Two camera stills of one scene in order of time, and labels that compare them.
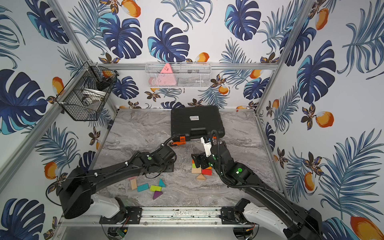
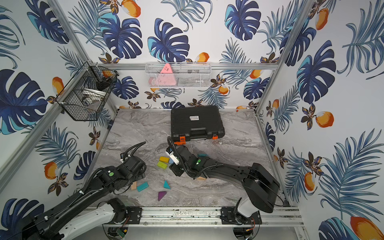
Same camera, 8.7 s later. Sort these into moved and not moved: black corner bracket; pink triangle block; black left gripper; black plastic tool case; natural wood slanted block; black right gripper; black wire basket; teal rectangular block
Moved: black left gripper; black right gripper
Not moved: teal rectangular block; natural wood slanted block; pink triangle block; black wire basket; black plastic tool case; black corner bracket
